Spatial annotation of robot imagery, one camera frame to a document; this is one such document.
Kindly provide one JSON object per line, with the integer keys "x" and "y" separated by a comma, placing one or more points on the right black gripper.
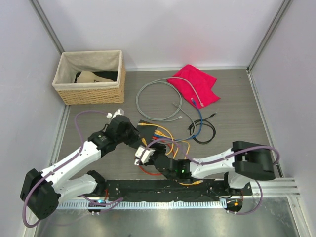
{"x": 161, "y": 148}

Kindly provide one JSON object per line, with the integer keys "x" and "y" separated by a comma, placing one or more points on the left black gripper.
{"x": 135, "y": 135}

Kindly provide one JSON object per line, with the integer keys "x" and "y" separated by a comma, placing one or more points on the black network switch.
{"x": 147, "y": 132}

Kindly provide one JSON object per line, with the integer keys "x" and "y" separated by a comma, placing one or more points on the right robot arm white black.
{"x": 240, "y": 164}

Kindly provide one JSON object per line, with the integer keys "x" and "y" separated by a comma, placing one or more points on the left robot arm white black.
{"x": 44, "y": 190}

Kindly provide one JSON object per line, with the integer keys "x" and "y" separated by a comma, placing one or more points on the wicker basket with liner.
{"x": 72, "y": 63}

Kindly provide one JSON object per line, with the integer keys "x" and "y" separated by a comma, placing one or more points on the beige cloth in basket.
{"x": 92, "y": 77}

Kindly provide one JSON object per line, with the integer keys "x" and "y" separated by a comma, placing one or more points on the pink folded cloth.
{"x": 195, "y": 86}

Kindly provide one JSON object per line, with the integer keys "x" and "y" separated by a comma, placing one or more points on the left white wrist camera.
{"x": 120, "y": 112}

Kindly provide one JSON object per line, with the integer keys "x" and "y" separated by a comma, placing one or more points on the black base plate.
{"x": 167, "y": 191}

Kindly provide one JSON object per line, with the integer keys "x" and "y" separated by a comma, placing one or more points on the white slotted cable duct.
{"x": 82, "y": 204}

